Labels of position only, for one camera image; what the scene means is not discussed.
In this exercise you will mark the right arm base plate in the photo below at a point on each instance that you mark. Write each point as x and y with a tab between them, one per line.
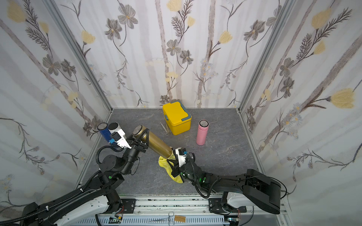
221	207

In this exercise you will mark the metal scissors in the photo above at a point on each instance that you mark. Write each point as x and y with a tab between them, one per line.
169	219

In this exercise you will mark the white thermos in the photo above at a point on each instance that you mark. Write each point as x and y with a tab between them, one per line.
113	127

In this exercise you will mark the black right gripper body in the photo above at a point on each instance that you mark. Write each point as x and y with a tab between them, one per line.
175	168

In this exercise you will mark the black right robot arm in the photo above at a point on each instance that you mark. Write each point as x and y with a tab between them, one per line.
261	190

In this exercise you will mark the gold thermos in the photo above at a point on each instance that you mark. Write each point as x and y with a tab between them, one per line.
156	144

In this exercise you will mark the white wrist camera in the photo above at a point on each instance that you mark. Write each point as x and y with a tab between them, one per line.
181	156
118	138

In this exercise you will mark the brown cardboard tag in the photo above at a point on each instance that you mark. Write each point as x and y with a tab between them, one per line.
181	219

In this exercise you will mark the yellow grey cleaning cloth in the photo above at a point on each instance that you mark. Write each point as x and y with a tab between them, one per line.
167	164

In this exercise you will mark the yellow storage box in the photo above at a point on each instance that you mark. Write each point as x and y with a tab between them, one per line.
177	117

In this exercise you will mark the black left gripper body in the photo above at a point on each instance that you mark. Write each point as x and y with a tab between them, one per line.
137	148

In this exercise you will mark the pink thermos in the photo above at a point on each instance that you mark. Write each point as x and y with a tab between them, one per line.
202	132

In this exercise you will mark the blue thermos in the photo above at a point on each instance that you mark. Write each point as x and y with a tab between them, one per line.
104	131

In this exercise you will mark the white slotted cable duct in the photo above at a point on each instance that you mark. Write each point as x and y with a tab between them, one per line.
208	220

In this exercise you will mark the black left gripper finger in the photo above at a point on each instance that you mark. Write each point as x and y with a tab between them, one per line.
136	142
147	141

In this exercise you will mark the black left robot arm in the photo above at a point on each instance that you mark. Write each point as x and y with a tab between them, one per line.
113	165

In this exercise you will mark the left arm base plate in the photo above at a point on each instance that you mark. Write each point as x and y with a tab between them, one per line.
126	206

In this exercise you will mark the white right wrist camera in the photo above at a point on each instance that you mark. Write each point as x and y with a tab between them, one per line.
181	156

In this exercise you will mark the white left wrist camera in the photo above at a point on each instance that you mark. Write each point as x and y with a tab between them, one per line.
118	138

